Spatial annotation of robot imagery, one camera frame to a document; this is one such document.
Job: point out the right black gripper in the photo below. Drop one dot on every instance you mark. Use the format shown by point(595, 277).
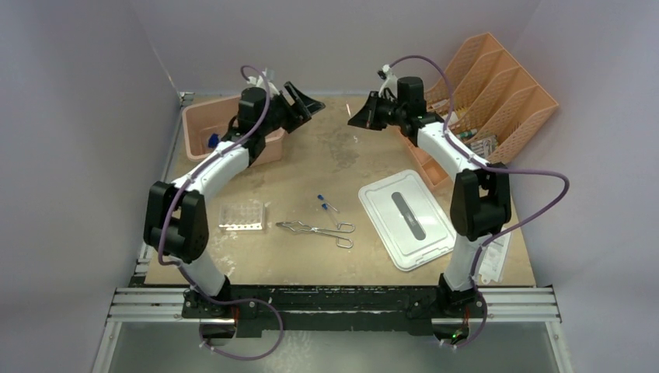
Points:
point(367, 117)

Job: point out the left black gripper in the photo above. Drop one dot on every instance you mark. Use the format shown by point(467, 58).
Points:
point(299, 112)

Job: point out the pink plastic bin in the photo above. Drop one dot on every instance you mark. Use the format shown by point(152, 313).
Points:
point(203, 119)

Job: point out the blue capped clear syringe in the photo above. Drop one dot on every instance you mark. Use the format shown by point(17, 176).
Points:
point(213, 141)

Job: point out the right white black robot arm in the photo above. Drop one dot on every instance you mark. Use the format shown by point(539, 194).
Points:
point(481, 201)

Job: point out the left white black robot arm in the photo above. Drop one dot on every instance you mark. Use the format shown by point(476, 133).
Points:
point(176, 223)

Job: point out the blue capped test tube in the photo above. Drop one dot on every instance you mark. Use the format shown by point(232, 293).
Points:
point(330, 213)
point(324, 200)

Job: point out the metal crucible tongs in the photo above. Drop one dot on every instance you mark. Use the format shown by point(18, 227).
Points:
point(339, 233)

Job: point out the clear well plate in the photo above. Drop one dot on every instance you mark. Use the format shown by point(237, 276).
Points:
point(244, 216)

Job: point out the white plastic bin lid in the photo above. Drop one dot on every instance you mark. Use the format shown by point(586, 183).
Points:
point(413, 227)

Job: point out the set of coloured markers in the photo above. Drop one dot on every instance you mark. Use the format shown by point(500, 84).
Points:
point(484, 147)

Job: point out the orange mesh file organizer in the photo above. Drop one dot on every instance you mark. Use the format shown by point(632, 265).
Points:
point(496, 99)

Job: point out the white plastic strip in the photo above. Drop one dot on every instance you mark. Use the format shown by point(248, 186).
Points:
point(494, 257)

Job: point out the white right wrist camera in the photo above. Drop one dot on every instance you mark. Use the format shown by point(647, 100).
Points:
point(388, 88)

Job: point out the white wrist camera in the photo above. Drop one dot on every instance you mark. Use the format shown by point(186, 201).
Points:
point(388, 88)
point(263, 79)

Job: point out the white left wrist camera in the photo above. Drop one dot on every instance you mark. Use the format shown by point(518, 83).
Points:
point(263, 79)

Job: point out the aluminium rail frame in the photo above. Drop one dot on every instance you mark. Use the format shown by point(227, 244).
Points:
point(305, 279)

